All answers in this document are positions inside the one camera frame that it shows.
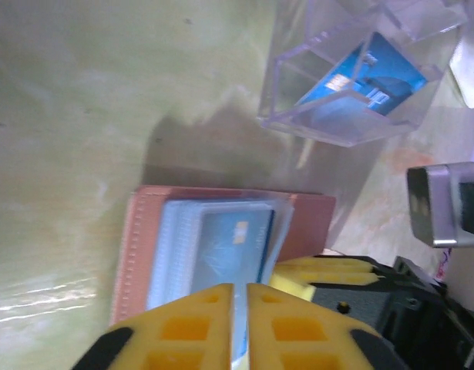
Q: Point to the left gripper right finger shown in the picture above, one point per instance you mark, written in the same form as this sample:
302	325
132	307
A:
259	316

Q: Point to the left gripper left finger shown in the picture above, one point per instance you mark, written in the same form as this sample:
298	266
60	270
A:
221	308

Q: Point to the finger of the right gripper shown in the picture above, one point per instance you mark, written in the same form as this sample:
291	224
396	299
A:
290	287
325	265

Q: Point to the teal credit card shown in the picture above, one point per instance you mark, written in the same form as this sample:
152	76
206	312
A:
221	250

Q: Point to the blue credit card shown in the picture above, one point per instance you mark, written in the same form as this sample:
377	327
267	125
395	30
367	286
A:
383	61

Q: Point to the clear acrylic tray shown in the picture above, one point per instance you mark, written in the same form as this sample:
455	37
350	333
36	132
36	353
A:
294	77

